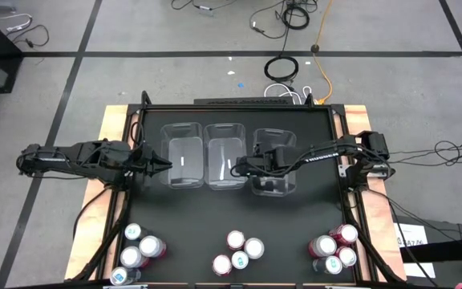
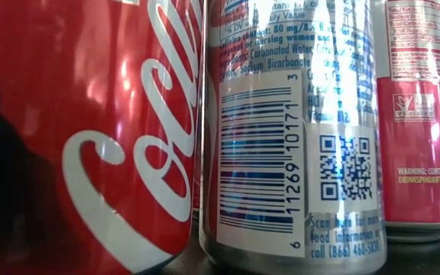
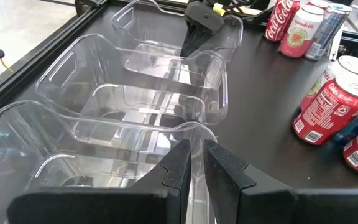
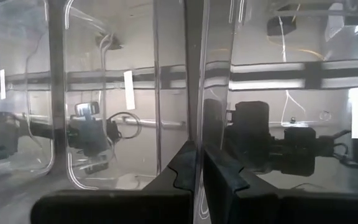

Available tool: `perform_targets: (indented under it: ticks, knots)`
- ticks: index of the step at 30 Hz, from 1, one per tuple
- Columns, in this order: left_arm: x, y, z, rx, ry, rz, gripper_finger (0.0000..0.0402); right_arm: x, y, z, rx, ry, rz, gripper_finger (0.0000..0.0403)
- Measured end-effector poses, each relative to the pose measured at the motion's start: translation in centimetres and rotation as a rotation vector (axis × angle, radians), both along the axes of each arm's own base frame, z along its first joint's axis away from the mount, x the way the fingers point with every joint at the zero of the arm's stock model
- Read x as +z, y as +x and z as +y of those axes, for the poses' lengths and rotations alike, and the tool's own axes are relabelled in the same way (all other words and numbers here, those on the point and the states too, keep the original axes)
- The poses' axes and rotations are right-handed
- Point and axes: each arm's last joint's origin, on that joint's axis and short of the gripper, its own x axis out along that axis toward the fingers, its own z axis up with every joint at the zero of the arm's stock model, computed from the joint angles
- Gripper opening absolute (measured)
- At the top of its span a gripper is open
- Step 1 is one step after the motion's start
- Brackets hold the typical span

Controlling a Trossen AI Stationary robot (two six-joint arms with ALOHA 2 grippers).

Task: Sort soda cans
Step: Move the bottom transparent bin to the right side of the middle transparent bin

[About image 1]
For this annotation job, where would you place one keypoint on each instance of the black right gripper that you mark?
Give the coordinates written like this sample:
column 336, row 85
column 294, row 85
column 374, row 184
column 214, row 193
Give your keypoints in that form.
column 275, row 168

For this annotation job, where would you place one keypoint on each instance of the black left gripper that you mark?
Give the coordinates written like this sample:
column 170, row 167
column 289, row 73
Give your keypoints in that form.
column 147, row 172

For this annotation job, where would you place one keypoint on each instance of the clear plastic bin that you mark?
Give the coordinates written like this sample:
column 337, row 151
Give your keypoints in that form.
column 275, row 186
column 225, row 140
column 183, row 140

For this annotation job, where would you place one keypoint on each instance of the silver blue Red Bull can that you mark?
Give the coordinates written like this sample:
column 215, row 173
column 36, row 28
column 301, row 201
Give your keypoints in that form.
column 239, row 259
column 133, row 231
column 332, row 265
column 119, row 275

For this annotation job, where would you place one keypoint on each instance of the red Coca-Cola can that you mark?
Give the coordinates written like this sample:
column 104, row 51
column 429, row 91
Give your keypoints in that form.
column 236, row 240
column 348, row 233
column 221, row 265
column 347, row 257

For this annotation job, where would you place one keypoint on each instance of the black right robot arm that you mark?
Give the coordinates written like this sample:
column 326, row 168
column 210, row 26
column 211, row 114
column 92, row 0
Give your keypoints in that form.
column 327, row 154

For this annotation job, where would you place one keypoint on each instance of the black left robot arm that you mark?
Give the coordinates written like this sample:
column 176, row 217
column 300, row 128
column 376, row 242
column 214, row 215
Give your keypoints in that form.
column 94, row 158

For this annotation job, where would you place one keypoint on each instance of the black round floor cap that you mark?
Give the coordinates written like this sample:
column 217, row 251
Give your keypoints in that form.
column 314, row 48

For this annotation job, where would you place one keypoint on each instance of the white printed paper sheet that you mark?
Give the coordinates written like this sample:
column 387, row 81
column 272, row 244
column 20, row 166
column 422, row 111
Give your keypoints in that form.
column 409, row 233

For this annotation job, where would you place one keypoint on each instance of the black bar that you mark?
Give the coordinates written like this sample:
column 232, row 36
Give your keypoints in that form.
column 447, row 249

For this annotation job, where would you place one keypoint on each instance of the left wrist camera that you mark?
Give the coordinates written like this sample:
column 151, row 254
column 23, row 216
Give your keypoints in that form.
column 139, row 160

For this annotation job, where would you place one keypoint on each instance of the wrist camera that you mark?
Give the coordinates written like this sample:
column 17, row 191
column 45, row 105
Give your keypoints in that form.
column 139, row 160
column 273, row 152

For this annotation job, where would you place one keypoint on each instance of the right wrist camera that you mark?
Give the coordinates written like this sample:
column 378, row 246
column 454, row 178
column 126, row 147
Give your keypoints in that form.
column 273, row 152

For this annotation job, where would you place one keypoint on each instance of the grey white edge bracket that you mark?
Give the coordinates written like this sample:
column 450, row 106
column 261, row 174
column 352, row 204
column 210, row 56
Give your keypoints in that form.
column 124, row 286

